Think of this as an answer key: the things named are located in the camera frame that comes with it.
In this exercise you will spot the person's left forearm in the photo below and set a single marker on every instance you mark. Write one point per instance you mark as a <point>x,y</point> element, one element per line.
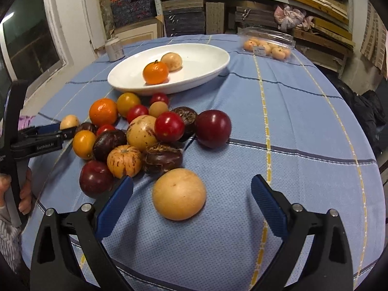
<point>9,242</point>

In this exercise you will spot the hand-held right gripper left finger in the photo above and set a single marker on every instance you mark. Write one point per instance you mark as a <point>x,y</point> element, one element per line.
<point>115,209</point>

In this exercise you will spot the pink crumpled cloth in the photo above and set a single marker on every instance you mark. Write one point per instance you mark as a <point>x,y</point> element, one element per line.
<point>289,16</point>

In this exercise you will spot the clear plastic clamshell box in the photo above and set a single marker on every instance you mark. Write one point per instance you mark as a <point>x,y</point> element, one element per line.
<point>266,35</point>

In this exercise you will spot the black jacket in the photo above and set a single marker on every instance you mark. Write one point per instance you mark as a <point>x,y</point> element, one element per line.
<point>363,112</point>

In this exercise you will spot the striped orange melon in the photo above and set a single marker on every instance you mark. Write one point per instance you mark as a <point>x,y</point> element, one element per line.
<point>124,161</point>

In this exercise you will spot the purple cloth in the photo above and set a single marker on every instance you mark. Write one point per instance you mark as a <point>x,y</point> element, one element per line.
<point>27,119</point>

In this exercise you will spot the shelf with folded fabrics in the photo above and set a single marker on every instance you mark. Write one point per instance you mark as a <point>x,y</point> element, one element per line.
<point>182,18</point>

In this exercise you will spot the grey can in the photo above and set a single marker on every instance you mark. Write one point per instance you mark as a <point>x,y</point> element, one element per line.
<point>114,48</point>

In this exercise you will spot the person's left hand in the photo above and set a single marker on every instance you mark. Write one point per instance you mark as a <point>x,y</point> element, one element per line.
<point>25,194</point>

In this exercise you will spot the small dark purple fruit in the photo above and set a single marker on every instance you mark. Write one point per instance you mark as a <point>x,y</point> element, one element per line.
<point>85,127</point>

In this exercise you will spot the orange tomato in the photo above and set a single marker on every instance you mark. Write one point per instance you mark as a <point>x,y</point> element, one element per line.
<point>83,144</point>

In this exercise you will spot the window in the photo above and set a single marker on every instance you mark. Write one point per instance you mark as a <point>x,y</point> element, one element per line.
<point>30,42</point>

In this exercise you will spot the dark purple passion fruit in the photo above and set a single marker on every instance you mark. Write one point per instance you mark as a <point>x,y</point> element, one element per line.
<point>109,144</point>
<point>189,118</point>

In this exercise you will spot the cluster of pale orange fruits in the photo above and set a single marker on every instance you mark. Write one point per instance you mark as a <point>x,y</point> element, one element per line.
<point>279,53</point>

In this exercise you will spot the hanging brick-pattern sheet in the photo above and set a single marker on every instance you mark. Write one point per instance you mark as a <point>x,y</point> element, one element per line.
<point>374,36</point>

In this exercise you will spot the pile of patterned boxes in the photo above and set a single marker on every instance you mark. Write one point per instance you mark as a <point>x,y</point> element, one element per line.
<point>130,9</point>

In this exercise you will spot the cardboard box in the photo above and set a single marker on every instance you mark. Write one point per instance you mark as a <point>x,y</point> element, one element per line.
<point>136,31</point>

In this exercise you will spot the large tan round fruit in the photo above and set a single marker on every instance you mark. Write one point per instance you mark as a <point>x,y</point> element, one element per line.
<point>178,194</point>

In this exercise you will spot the brown wrinkled passion fruit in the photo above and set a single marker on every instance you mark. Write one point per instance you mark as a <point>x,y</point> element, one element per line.
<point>162,157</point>

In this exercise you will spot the small tan fruit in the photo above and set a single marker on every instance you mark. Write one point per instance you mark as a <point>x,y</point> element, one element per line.
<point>69,122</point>
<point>172,60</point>
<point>158,108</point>

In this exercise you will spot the yellow tomato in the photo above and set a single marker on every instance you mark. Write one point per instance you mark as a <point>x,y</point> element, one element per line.
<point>128,103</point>

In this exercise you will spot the large red tomato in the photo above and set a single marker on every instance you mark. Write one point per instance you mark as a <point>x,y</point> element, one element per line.
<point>169,126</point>

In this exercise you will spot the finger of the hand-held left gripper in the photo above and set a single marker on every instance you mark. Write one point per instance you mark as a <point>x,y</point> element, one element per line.
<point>48,128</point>
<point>39,147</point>

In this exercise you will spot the dark red plum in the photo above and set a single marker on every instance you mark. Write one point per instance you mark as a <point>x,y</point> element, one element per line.
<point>95,178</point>
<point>213,128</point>

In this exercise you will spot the blue checked tablecloth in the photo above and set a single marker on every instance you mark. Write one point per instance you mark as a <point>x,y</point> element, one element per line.
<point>272,172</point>

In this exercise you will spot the white oval plate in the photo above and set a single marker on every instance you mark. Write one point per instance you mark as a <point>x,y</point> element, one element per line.
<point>200,63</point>

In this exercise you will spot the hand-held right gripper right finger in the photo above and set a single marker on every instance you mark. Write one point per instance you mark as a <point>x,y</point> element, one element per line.
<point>268,206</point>

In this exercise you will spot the small red tomato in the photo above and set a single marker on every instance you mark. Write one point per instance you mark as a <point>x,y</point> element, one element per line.
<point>137,112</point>
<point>159,98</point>
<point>105,128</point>

